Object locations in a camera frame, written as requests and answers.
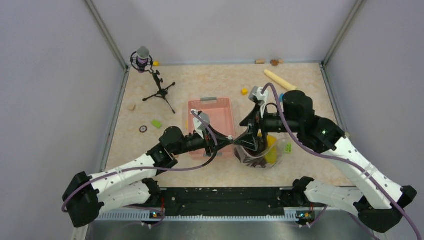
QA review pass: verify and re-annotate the cream toy rolling pin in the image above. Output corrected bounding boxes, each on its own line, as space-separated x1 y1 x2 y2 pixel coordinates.
263 69 298 91

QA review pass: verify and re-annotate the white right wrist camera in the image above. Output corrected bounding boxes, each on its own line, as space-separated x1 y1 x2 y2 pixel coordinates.
248 86 269 118

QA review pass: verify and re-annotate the black microphone tripod stand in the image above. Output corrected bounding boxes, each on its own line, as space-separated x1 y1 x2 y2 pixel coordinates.
142 70 176 114

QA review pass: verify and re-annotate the brown round block at wall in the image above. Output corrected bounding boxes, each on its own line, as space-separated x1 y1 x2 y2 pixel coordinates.
270 59 280 66

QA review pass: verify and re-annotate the pink plastic basket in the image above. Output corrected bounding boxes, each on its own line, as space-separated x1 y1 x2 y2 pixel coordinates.
186 97 236 137

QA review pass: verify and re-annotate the light wooden cube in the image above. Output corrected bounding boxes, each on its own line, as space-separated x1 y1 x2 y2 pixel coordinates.
126 104 136 111

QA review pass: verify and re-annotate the grey microphone with shock mount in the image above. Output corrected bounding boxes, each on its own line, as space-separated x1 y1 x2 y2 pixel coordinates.
130 46 154 74

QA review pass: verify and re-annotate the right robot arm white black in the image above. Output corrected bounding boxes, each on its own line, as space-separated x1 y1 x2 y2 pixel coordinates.
235 87 417 233

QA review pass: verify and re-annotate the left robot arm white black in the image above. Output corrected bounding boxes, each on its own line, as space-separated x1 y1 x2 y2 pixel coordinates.
62 126 234 228

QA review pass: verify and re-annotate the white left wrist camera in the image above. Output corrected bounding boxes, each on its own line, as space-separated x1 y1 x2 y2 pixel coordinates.
190 109 211 140

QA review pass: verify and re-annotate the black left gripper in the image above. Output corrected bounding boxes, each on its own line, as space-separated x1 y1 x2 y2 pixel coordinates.
172 124 234 157

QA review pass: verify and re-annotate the yellow cube block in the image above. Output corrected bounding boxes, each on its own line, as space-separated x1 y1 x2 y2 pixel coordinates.
240 88 249 96

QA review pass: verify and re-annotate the clear zip top bag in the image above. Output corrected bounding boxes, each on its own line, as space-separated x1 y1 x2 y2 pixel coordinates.
234 133 286 169

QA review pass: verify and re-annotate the green rectangular block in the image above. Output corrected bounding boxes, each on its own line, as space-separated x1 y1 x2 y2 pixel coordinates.
151 119 163 129

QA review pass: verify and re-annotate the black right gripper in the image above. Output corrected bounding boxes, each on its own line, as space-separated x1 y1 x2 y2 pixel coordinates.
233 102 302 150

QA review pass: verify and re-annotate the green lego brick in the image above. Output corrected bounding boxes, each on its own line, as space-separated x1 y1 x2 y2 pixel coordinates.
283 142 293 154

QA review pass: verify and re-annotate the dark maroon toy fruit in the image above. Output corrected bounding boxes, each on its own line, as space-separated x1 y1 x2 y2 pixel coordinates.
234 138 267 169

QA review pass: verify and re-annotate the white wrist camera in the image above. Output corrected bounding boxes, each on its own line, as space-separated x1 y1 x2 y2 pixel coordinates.
190 109 211 140
248 86 269 118

